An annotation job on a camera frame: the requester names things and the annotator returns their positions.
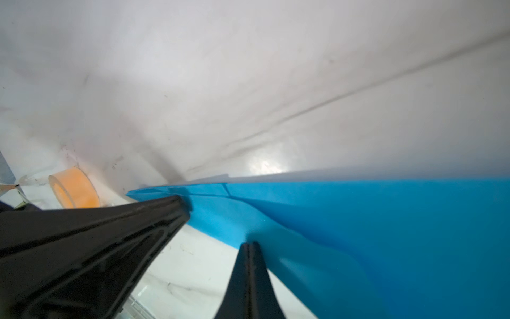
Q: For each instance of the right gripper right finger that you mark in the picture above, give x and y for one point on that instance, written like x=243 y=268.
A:
x=262 y=299

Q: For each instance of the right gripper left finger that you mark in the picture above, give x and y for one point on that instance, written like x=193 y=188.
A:
x=236 y=301

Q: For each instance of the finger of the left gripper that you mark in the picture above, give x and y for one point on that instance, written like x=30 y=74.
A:
x=81 y=263

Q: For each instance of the blue square paper sheet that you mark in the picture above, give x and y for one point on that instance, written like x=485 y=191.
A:
x=369 y=249

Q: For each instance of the orange tape roll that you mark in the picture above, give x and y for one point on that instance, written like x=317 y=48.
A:
x=73 y=189

